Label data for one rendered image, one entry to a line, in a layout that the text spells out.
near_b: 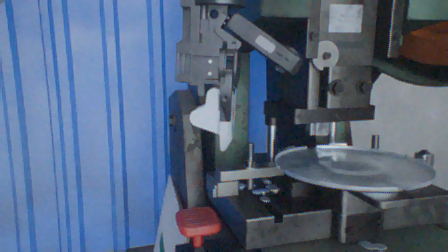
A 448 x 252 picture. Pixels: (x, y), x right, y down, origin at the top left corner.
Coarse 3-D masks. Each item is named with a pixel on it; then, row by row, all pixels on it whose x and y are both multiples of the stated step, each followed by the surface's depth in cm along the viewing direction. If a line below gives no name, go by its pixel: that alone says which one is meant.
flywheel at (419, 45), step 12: (444, 24) 94; (408, 36) 101; (420, 36) 97; (432, 36) 95; (444, 36) 92; (408, 48) 101; (420, 48) 97; (432, 48) 94; (444, 48) 90; (420, 60) 97; (432, 60) 94; (444, 60) 90
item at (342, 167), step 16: (288, 160) 76; (304, 160) 76; (320, 160) 74; (336, 160) 74; (352, 160) 74; (368, 160) 74; (384, 160) 77; (416, 160) 75; (304, 176) 66; (320, 176) 66; (336, 176) 66; (352, 176) 66; (368, 176) 66; (384, 176) 66; (400, 176) 66; (416, 176) 67; (432, 176) 67
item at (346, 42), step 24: (336, 0) 71; (360, 0) 72; (336, 24) 72; (360, 24) 73; (336, 48) 71; (360, 48) 74; (312, 72) 72; (336, 72) 70; (360, 72) 72; (288, 96) 80; (312, 96) 73; (336, 96) 71; (360, 96) 73
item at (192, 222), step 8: (192, 208) 57; (200, 208) 57; (208, 208) 57; (176, 216) 55; (184, 216) 54; (192, 216) 54; (200, 216) 54; (208, 216) 54; (216, 216) 55; (184, 224) 52; (192, 224) 52; (200, 224) 52; (208, 224) 52; (216, 224) 52; (184, 232) 51; (192, 232) 51; (200, 232) 51; (208, 232) 52; (216, 232) 52; (192, 240) 55; (200, 240) 55
